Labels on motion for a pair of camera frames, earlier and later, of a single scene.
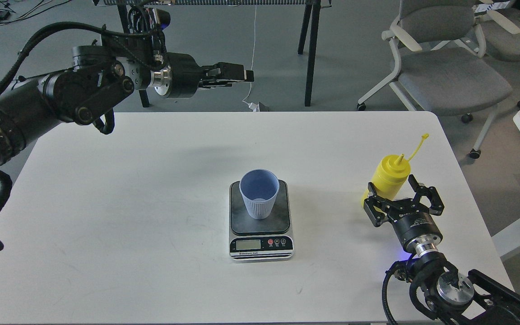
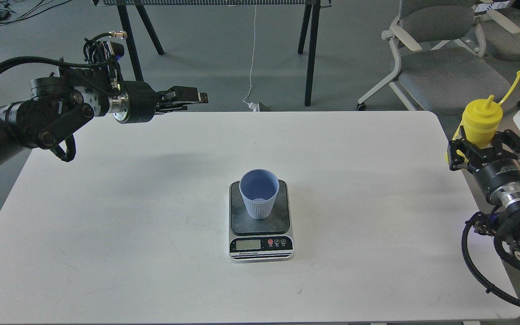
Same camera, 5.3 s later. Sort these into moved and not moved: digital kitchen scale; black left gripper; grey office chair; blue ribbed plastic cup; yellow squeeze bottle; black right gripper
Moved: black left gripper; yellow squeeze bottle; black right gripper
Not moved: blue ribbed plastic cup; digital kitchen scale; grey office chair
